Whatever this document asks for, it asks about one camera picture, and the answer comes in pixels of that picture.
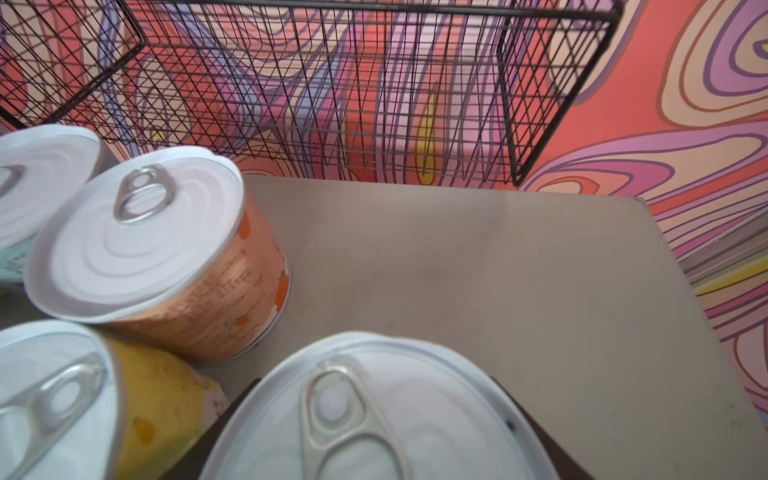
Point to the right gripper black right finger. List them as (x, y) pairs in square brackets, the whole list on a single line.
[(566, 467)]

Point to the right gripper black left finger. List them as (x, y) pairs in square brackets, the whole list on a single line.
[(190, 466)]

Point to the yellow can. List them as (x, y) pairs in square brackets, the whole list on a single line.
[(77, 404)]

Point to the teal can pull tab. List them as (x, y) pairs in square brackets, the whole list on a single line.
[(360, 405)]

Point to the orange pink can pull tab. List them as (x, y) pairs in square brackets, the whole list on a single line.
[(168, 248)]

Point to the teal can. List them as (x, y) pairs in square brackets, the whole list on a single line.
[(41, 168)]

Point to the grey metal cabinet box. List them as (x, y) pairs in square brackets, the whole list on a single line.
[(574, 304)]

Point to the black wire basket back wall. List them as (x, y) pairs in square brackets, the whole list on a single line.
[(446, 93)]

